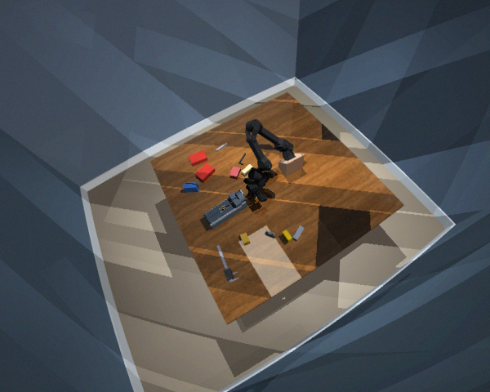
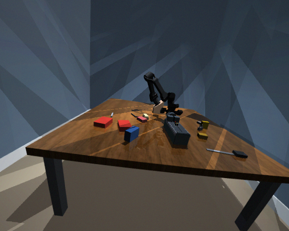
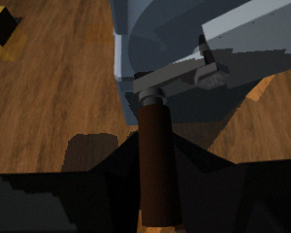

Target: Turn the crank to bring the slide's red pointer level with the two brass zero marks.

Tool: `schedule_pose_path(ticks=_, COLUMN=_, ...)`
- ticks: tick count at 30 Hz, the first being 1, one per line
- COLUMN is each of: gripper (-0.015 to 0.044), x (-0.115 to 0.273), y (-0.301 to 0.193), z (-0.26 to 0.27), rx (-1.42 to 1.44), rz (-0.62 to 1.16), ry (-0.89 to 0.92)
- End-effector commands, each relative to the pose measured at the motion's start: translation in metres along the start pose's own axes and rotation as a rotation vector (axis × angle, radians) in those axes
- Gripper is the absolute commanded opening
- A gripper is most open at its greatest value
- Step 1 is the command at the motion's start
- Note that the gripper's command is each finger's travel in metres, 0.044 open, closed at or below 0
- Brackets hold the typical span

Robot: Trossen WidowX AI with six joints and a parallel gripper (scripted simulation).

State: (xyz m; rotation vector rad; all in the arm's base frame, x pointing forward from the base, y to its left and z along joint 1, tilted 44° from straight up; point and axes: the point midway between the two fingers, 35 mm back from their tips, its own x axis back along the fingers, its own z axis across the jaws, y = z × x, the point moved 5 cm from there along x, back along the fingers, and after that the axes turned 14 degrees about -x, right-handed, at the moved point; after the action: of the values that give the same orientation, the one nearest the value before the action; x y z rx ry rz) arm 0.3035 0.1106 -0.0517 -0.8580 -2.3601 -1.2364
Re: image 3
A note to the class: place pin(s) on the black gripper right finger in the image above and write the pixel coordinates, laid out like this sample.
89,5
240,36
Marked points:
217,195

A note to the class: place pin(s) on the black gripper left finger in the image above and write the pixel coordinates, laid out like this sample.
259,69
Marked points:
105,199

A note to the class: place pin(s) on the yellow rectangular block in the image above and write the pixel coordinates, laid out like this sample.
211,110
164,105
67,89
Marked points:
7,25

